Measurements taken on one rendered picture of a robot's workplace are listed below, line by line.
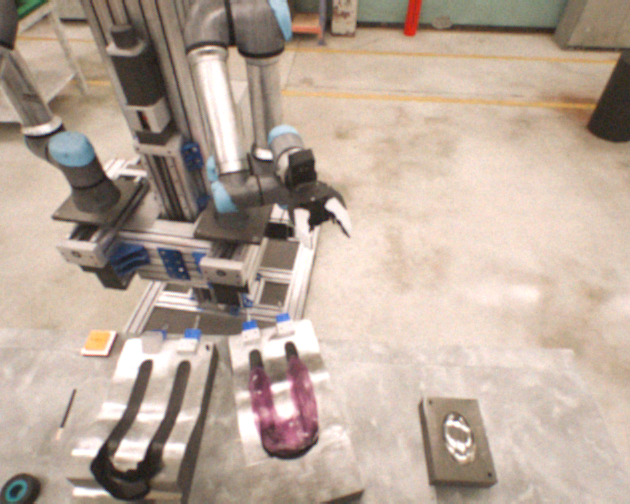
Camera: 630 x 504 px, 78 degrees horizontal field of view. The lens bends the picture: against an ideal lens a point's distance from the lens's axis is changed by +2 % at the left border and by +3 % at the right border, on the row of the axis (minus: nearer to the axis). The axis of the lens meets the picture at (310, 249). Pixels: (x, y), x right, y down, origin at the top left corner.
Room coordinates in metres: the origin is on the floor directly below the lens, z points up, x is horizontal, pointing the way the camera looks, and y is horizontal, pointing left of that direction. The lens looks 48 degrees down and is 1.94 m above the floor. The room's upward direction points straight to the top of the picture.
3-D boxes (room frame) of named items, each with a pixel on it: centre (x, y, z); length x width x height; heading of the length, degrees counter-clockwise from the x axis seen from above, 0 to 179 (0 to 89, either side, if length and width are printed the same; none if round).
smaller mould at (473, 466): (0.31, -0.38, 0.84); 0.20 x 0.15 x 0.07; 178
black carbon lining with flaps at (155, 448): (0.34, 0.42, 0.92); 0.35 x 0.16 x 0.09; 178
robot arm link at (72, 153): (1.05, 0.75, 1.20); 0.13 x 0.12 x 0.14; 55
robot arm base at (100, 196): (1.05, 0.74, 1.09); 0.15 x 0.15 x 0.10
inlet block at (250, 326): (0.64, 0.19, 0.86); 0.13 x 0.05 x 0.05; 15
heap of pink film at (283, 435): (0.40, 0.07, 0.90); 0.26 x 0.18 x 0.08; 15
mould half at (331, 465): (0.40, 0.07, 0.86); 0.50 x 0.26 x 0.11; 15
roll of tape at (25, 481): (0.20, 0.72, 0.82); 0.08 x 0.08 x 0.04
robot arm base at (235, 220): (0.97, 0.25, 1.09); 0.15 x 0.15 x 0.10
